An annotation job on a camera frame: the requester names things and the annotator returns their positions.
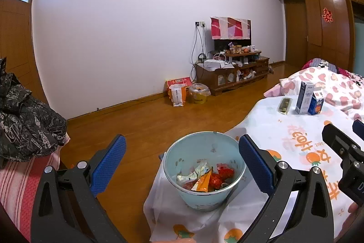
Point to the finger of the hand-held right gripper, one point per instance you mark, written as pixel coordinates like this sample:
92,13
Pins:
338,140
359,129

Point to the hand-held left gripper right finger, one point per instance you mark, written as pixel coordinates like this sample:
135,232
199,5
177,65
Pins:
256,163

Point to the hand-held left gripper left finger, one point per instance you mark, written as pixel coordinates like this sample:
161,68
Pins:
109,163

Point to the red plastic bag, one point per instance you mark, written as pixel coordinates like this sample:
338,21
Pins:
224,173

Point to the orange snack wrapper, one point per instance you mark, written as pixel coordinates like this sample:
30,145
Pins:
203,181

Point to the round light blue stool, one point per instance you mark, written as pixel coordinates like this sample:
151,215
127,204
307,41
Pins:
199,199

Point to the cream snack wrapper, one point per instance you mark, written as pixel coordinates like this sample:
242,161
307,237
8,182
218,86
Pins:
189,176

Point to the person's right hand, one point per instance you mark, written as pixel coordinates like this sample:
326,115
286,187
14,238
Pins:
354,208

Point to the white fruit-print tablecloth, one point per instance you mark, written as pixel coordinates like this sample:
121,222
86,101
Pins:
298,132

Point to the blue gable-top carton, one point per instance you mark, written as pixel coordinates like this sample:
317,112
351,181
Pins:
317,105

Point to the white quilt pink hearts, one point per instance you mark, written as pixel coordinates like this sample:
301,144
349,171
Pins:
335,86

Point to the tall grey milk carton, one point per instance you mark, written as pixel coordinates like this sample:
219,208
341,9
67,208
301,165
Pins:
303,97

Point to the dark green snack packet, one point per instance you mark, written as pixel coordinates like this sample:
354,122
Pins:
285,105

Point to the cow-print patterned blanket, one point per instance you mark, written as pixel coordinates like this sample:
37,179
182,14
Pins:
318,63

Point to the wooden television cabinet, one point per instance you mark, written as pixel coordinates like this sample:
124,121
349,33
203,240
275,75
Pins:
210,80

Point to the black patterned jacket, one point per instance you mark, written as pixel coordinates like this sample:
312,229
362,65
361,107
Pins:
25,117

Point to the orange white paper bag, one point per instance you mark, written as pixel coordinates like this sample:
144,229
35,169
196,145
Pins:
177,96

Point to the pink striped cloth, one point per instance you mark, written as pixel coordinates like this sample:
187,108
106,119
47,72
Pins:
17,189

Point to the brown wooden wardrobe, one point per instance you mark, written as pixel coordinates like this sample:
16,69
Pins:
335,32

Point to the orange cardboard box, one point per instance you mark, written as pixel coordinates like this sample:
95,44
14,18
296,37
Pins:
177,80

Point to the white flat box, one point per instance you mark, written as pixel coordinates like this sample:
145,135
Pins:
213,64

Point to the wooden room door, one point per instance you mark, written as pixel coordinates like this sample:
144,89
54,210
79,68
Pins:
295,32

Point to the red paper decoration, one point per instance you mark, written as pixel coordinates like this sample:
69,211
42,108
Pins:
327,14

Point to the black television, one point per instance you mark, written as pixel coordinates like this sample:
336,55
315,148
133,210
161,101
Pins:
224,45

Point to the red pink patchwork cloth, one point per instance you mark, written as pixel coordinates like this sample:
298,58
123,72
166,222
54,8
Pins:
230,28

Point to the brown wooden door panel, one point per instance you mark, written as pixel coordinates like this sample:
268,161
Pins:
14,32

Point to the wall socket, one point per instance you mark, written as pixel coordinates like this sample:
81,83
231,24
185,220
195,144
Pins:
200,24

